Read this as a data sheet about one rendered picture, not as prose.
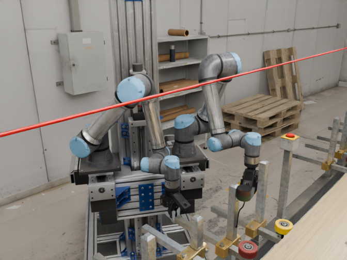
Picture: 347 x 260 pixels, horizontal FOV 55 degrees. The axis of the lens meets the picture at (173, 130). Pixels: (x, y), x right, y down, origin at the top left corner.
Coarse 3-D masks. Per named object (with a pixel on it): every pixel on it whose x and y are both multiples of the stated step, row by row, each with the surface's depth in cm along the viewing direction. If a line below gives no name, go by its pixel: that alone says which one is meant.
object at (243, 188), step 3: (240, 186) 139; (243, 186) 139; (246, 186) 139; (240, 189) 137; (243, 189) 137; (246, 189) 137; (249, 189) 137; (237, 201) 141; (243, 204) 140; (237, 219) 145; (237, 222) 146; (237, 225) 147
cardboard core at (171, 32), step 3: (168, 30) 415; (171, 30) 411; (174, 30) 408; (177, 30) 404; (180, 30) 400; (183, 30) 397; (186, 30) 399; (168, 33) 415; (171, 33) 411; (174, 33) 408; (177, 33) 404; (180, 33) 400; (183, 33) 396; (186, 33) 402; (186, 36) 399
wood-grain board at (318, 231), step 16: (336, 192) 181; (320, 208) 166; (336, 208) 166; (304, 224) 154; (320, 224) 154; (336, 224) 154; (288, 240) 144; (304, 240) 144; (320, 240) 143; (336, 240) 143; (272, 256) 134; (288, 256) 134; (304, 256) 134; (320, 256) 134; (336, 256) 134
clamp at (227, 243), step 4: (220, 240) 149; (224, 240) 149; (228, 240) 149; (236, 240) 150; (240, 240) 151; (216, 244) 146; (224, 244) 146; (228, 244) 146; (232, 244) 147; (236, 244) 150; (216, 248) 146; (220, 248) 144; (224, 248) 144; (228, 248) 145; (216, 252) 147; (220, 252) 145; (224, 252) 143; (228, 252) 146; (220, 256) 145; (224, 256) 144
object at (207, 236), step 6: (180, 222) 165; (186, 222) 163; (186, 228) 162; (204, 234) 154; (210, 234) 154; (210, 240) 153; (216, 240) 150; (234, 246) 146; (234, 252) 144; (240, 258) 142
